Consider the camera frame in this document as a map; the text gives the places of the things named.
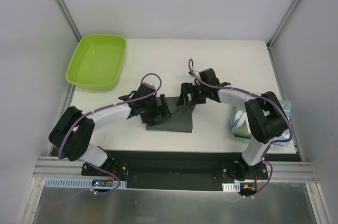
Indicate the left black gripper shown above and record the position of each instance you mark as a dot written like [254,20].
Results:
[156,108]

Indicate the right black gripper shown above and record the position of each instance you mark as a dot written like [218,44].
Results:
[192,94]

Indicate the dark grey t shirt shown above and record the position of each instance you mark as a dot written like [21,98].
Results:
[181,119]

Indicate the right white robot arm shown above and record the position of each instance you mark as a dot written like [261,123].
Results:
[265,116]

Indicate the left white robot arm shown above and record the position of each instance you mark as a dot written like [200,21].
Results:
[72,133]

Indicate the folded blue printed t shirt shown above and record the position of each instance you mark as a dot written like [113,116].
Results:
[239,122]

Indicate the folded green t shirt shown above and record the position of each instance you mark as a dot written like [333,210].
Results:
[243,136]

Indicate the lime green plastic bin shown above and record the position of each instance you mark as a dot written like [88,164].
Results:
[97,62]

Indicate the right white cable duct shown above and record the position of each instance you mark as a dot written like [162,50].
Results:
[231,187]

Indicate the white cable duct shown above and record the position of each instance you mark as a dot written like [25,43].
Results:
[84,183]
[231,187]

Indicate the left white cable duct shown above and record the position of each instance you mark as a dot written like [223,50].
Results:
[84,183]

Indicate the left aluminium frame post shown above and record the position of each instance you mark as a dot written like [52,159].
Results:
[69,19]

